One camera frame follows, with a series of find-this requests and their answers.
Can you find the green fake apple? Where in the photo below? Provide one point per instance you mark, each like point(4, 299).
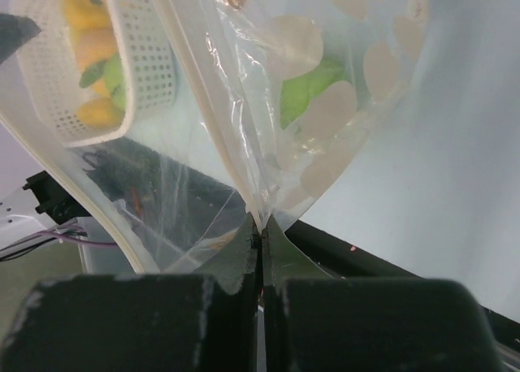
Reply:
point(110, 72)

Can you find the small yellow fake lemon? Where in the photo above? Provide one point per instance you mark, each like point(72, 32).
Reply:
point(100, 113)

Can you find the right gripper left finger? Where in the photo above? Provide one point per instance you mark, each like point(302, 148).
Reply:
point(201, 321)

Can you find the yellow fake bell pepper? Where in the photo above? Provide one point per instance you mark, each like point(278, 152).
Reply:
point(86, 14)

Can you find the clear zip top bag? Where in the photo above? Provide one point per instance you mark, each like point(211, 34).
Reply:
point(173, 190)

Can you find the orange fake fruit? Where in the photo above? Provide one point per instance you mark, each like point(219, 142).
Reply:
point(95, 45)

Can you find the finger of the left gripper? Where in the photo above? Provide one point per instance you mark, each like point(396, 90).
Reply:
point(15, 32)

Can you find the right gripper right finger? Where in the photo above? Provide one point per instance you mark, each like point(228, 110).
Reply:
point(316, 322)

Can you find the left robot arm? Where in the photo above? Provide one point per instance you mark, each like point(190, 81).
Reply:
point(41, 210)

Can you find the white perforated plastic basket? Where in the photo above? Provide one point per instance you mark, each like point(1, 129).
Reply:
point(52, 76)

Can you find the green fake lime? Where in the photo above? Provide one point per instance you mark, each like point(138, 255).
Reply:
point(297, 93)

